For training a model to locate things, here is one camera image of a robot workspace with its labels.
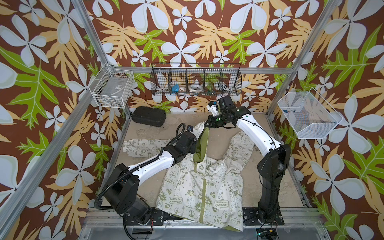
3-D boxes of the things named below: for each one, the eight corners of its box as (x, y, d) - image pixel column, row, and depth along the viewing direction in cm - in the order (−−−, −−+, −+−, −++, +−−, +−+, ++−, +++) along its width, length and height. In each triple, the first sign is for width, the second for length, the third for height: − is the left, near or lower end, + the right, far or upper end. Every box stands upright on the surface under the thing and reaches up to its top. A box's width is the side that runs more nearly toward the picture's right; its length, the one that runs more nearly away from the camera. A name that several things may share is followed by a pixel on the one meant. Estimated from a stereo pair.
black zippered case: (131, 127, 113) (128, 122, 109) (136, 110, 124) (134, 105, 120) (164, 127, 113) (163, 122, 109) (166, 110, 124) (166, 105, 120)
